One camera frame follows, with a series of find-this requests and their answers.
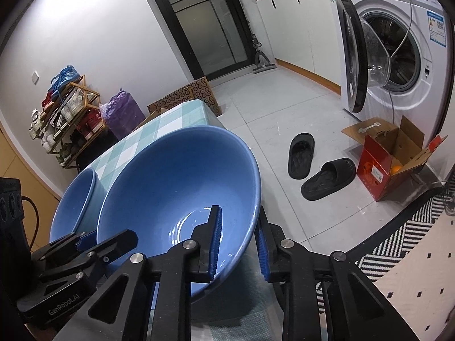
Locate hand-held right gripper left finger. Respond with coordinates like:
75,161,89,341
66,204,223,341

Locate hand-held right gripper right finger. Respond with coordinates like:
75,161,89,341
254,206,420,341

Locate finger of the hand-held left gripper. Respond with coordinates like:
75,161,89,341
31,231,97,271
38,229,139,292

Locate light blue bowl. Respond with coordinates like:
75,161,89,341
49,167,107,244

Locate black slipper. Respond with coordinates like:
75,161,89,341
287,132,316,180
300,157,357,201

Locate yellow wooden door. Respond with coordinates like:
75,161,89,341
0,121,61,207

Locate teal checked tablecloth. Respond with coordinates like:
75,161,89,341
76,100,285,341

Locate red cardboard box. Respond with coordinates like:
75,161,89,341
341,115,448,202

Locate purple plastic bag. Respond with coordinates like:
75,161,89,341
100,87,146,141

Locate black and white rug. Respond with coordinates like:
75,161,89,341
352,181,455,341

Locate wooden shoe rack with shoes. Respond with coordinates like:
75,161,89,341
29,65,104,167

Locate dark floor mop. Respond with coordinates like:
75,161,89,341
251,21,277,75

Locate black framed glass door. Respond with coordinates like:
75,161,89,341
133,0,255,82

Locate white lower cabinets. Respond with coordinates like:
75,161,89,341
254,0,342,95

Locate white washing machine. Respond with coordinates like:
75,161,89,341
323,0,455,136

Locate ring patterned cardboard box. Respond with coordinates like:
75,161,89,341
147,76,223,118

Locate grey cable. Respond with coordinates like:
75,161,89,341
389,0,415,121

